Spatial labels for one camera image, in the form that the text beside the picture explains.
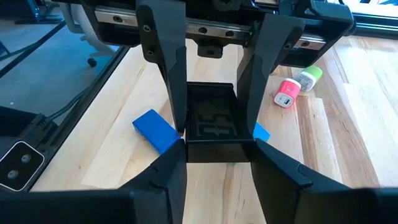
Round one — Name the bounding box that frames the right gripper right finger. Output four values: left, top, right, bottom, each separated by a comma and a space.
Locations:
248, 138, 377, 224

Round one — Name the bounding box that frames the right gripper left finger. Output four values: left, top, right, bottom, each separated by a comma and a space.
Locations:
119, 138, 188, 224

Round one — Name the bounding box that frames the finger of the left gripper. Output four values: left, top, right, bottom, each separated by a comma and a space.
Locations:
136, 0, 188, 134
235, 14, 306, 135

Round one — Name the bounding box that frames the red white USB charger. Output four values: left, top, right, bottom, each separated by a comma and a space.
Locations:
273, 78, 302, 109

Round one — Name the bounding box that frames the green white USB charger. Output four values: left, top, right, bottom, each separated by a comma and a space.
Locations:
294, 65, 323, 93

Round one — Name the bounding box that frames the teal digital timer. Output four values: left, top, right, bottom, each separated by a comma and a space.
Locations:
253, 122, 271, 143

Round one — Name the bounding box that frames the blue rectangular box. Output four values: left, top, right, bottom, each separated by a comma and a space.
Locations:
132, 108, 182, 156

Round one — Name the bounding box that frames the black digital timer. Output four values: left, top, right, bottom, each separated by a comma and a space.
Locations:
185, 82, 254, 164

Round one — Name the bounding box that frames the white office chair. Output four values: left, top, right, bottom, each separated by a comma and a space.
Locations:
58, 2, 121, 68

